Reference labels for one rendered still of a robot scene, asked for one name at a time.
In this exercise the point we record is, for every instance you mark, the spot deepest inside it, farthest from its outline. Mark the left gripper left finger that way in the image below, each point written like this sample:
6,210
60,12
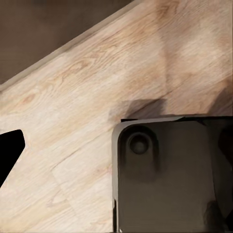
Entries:
11,146

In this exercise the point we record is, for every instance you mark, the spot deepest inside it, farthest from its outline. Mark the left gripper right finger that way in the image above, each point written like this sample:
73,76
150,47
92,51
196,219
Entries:
225,144

